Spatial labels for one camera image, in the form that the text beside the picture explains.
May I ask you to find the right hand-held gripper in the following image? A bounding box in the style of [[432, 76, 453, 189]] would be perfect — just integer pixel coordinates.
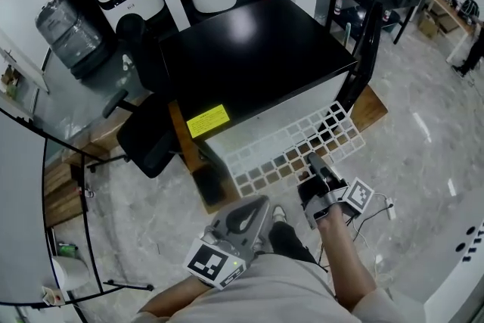
[[297, 152, 376, 231]]

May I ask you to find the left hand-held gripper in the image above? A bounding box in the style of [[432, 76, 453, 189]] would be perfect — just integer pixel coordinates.
[[182, 194, 272, 290]]

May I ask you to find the white lattice shelf rack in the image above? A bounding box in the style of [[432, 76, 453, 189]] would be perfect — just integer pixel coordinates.
[[225, 100, 367, 200]]

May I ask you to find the person's right forearm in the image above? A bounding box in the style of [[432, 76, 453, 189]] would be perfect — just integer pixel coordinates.
[[316, 206, 379, 315]]

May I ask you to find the person's left forearm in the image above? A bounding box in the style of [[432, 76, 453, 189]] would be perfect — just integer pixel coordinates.
[[141, 274, 215, 318]]

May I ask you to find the person's white shoe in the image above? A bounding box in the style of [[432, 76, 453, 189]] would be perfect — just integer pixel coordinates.
[[270, 203, 287, 226]]

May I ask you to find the person's black trouser leg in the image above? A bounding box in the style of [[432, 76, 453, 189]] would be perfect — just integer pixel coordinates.
[[267, 221, 328, 272]]

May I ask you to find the white power adapter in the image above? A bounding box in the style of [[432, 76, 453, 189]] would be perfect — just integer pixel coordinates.
[[382, 199, 397, 221]]

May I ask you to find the person's light shirt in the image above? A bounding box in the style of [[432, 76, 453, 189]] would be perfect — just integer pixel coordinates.
[[134, 252, 430, 323]]

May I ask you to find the wooden table with black legs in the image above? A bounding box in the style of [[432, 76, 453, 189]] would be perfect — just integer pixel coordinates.
[[168, 85, 389, 216]]

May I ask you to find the yellow warning sticker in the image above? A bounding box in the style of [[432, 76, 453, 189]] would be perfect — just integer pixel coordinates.
[[185, 104, 231, 138]]

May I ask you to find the black office chair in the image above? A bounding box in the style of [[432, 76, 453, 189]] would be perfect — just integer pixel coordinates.
[[102, 15, 185, 179]]

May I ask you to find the teal waste bin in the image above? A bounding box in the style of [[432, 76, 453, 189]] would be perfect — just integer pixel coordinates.
[[380, 8, 402, 33]]

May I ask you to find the white rounded machine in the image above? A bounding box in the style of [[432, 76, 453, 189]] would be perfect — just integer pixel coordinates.
[[422, 215, 484, 323]]

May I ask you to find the wooden step platform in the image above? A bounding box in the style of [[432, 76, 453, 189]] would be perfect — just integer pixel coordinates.
[[42, 116, 130, 228]]

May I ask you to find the cardboard box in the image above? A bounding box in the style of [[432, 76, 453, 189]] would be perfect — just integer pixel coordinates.
[[417, 10, 440, 39]]

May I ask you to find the white cylinder container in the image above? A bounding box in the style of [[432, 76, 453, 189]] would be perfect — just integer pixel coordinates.
[[51, 254, 91, 293]]

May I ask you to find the wooden desk with white legs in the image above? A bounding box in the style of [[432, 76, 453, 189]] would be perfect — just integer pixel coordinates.
[[418, 0, 478, 64]]

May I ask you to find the white box with red button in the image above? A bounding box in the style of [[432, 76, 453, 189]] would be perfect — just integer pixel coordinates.
[[40, 284, 64, 308]]

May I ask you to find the black backpack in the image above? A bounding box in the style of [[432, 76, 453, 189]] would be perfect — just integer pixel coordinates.
[[458, 0, 482, 18]]

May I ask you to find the whiteboard on black stand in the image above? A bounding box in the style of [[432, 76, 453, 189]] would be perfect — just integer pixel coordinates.
[[0, 106, 156, 309]]

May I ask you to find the large clear water jug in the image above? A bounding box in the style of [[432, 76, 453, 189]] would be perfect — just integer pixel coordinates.
[[35, 0, 115, 81]]

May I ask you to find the black cable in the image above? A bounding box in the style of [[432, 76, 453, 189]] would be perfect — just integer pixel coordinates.
[[345, 204, 389, 251]]

